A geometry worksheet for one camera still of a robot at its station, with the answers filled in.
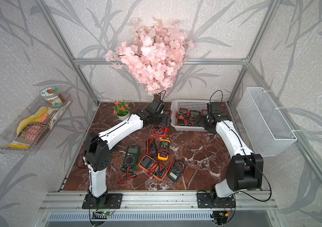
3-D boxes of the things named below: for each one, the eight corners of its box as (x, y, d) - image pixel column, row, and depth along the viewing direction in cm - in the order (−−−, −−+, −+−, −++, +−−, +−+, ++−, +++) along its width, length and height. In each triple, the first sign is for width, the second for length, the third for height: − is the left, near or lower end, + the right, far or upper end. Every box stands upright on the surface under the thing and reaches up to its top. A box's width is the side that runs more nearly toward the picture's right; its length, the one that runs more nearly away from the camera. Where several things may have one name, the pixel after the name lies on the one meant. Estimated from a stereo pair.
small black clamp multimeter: (145, 156, 91) (144, 154, 88) (147, 141, 98) (146, 138, 95) (156, 156, 91) (155, 154, 88) (157, 141, 98) (156, 138, 95)
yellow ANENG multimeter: (157, 159, 90) (156, 157, 87) (160, 141, 98) (160, 138, 95) (168, 161, 89) (168, 158, 86) (171, 142, 98) (171, 140, 95)
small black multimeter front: (167, 181, 82) (167, 179, 78) (168, 164, 88) (168, 161, 84) (185, 181, 82) (185, 179, 78) (184, 164, 88) (184, 161, 84)
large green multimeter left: (122, 172, 85) (121, 171, 83) (127, 147, 95) (126, 145, 94) (137, 172, 85) (136, 171, 83) (140, 147, 95) (140, 145, 94)
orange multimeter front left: (138, 165, 87) (137, 163, 84) (146, 155, 91) (146, 153, 88) (153, 177, 83) (153, 175, 80) (161, 166, 87) (161, 164, 84)
